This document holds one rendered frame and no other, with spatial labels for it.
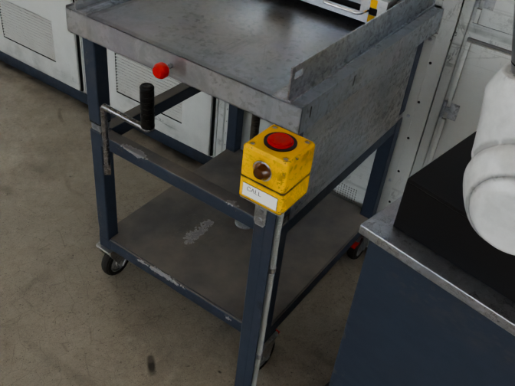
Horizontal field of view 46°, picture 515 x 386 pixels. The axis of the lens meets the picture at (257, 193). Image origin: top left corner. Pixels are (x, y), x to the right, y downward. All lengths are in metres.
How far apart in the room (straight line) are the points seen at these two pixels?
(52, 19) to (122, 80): 0.40
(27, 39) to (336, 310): 1.78
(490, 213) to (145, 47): 0.83
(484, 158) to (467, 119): 1.03
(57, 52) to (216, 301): 1.48
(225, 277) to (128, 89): 1.05
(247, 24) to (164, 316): 0.87
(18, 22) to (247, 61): 1.80
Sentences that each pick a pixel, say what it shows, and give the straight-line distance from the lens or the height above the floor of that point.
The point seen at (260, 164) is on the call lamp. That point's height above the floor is 0.88.
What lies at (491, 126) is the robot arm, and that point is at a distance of 0.73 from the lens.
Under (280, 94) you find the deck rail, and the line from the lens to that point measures 1.14.
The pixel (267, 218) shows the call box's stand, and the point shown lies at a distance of 0.98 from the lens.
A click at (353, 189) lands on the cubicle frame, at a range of 2.02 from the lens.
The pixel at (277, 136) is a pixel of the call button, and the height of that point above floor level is 0.91.
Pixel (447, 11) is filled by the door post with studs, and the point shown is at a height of 0.84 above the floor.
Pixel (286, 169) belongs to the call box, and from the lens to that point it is 0.87.
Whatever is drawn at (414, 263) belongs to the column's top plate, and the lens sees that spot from 0.99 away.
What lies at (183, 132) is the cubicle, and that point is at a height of 0.11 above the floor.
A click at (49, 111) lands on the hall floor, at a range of 2.73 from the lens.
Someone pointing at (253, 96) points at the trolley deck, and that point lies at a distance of 1.16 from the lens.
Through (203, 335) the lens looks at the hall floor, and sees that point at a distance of 1.78.
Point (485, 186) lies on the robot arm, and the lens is 0.70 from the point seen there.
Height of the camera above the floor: 1.40
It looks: 38 degrees down
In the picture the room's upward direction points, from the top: 7 degrees clockwise
